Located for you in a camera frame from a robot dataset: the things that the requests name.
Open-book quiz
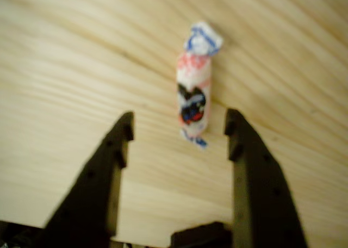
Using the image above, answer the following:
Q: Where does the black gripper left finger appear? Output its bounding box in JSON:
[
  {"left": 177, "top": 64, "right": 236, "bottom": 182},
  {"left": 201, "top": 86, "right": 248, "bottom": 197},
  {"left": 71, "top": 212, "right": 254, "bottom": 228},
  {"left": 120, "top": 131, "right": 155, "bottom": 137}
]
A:
[{"left": 35, "top": 111, "right": 135, "bottom": 248}]

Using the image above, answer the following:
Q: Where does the white candy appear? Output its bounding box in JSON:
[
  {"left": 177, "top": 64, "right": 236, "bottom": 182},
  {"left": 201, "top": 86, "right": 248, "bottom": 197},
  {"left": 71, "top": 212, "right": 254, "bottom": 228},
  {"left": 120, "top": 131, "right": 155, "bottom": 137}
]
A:
[{"left": 173, "top": 21, "right": 224, "bottom": 151}]

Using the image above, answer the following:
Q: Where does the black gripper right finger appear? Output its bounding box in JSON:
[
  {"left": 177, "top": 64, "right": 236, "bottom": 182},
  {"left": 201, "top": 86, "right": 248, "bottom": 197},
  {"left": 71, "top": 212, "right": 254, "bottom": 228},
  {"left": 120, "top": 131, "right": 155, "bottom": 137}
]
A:
[{"left": 223, "top": 108, "right": 309, "bottom": 248}]

